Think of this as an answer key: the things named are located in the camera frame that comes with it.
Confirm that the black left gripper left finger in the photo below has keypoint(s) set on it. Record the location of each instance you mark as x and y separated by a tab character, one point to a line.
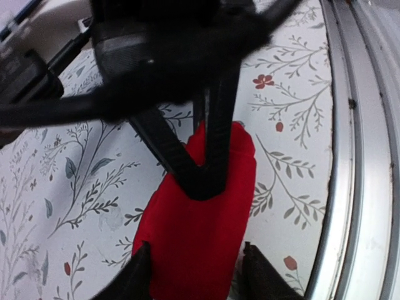
132	282

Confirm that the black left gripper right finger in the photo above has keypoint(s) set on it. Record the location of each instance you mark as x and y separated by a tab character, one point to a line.
261	280

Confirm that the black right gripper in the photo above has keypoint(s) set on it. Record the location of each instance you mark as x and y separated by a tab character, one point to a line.
166	52

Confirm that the red sock pair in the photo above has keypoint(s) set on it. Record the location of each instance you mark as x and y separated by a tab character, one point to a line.
195	244

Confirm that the floral table mat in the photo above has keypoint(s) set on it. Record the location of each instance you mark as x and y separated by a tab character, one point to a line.
72	196

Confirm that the metal front rail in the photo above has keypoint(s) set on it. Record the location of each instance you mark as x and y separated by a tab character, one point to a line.
358	252

